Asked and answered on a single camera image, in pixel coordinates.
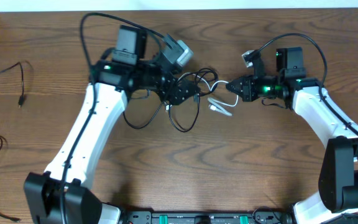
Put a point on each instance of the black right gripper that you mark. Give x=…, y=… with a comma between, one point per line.
x=248, y=94

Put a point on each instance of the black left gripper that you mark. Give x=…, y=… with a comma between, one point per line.
x=178, y=96

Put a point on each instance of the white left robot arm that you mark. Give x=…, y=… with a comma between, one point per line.
x=62, y=194

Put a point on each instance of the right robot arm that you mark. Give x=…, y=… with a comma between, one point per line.
x=336, y=200

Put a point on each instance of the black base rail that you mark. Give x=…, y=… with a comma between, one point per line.
x=263, y=215

